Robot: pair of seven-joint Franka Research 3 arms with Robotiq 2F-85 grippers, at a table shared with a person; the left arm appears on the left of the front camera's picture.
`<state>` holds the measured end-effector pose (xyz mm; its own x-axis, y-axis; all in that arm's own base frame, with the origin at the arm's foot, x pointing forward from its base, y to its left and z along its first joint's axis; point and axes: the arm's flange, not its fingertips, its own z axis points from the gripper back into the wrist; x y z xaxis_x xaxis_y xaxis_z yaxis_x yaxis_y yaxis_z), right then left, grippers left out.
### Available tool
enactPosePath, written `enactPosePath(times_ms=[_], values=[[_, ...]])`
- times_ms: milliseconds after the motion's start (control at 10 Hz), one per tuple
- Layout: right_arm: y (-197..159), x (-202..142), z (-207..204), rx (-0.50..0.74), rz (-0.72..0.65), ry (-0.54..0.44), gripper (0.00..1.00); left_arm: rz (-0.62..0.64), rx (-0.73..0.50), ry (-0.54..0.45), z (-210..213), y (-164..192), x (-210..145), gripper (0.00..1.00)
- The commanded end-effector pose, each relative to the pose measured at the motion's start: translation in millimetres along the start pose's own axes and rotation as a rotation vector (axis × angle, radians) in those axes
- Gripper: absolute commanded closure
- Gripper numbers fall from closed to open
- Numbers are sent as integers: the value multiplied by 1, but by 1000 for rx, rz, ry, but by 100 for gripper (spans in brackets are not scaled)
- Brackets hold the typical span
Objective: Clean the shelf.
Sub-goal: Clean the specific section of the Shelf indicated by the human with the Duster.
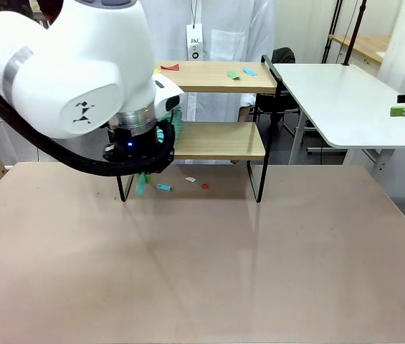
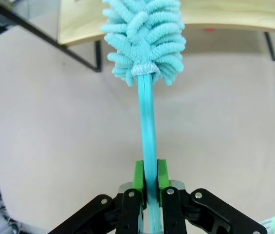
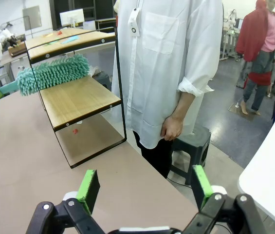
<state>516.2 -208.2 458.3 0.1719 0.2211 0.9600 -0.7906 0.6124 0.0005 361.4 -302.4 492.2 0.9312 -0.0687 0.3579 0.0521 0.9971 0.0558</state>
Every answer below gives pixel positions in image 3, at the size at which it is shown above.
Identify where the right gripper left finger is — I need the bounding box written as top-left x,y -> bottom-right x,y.
26,169 -> 109,234

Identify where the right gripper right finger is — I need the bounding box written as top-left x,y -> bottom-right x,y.
183,165 -> 267,234

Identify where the teal chenille duster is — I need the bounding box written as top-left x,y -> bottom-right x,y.
0,54 -> 90,101

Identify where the person's left forearm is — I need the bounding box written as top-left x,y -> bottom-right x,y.
170,90 -> 197,122

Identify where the person's left hand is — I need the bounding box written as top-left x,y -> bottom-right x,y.
160,116 -> 184,142

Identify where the wooden box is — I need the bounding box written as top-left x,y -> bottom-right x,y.
7,40 -> 28,58

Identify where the dark grey plastic stool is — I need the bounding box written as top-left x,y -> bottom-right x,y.
92,71 -> 113,93
167,123 -> 212,186

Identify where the large white table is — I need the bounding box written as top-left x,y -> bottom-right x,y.
238,88 -> 275,234

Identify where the blue paper scrap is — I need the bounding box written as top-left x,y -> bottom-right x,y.
60,35 -> 80,45

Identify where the white computer monitor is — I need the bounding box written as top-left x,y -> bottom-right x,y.
59,8 -> 85,27

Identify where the person in white shirt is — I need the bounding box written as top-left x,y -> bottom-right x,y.
110,0 -> 224,180

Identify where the white background workstation desk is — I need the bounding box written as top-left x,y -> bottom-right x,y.
221,9 -> 244,61

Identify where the figure in red hood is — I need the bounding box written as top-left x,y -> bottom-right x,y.
235,0 -> 275,116

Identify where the grey wall panel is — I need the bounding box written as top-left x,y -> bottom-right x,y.
22,5 -> 42,31

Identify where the two-tier wooden shelf black frame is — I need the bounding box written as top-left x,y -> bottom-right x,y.
24,26 -> 128,169

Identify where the white name tag on lanyard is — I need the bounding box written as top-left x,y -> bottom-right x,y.
128,7 -> 142,38

